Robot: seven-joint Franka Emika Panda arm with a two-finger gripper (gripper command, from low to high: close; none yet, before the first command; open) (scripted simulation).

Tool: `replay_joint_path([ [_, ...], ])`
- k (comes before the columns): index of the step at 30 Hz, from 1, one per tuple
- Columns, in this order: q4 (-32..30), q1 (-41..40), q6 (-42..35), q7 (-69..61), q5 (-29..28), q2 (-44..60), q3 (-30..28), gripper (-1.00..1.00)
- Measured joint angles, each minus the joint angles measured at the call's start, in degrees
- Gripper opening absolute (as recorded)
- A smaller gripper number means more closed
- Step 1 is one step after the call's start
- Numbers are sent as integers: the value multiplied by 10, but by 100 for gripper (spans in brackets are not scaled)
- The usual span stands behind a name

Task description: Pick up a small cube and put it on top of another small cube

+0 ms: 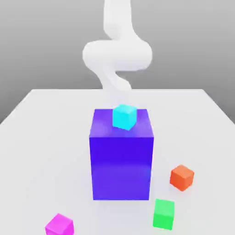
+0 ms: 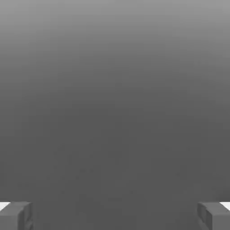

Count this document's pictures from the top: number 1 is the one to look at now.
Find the small cyan cube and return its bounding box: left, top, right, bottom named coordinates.
left=112, top=104, right=138, bottom=131

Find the small orange cube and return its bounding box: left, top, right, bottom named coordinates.
left=169, top=164, right=195, bottom=192

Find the small green cube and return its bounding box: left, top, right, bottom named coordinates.
left=152, top=198, right=175, bottom=230

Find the small magenta cube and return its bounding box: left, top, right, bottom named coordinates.
left=45, top=213, right=74, bottom=235

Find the large purple box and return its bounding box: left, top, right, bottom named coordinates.
left=89, top=108, right=154, bottom=201

